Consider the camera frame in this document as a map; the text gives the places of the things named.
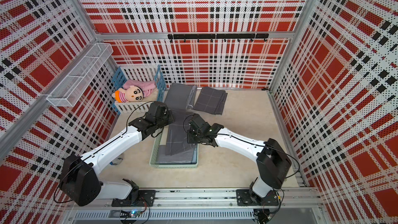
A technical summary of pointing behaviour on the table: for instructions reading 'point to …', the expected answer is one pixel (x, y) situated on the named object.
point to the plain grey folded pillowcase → (180, 96)
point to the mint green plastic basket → (158, 166)
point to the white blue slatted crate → (150, 72)
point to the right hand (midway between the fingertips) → (191, 137)
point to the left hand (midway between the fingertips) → (175, 115)
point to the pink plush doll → (133, 90)
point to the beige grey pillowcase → (185, 157)
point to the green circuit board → (134, 213)
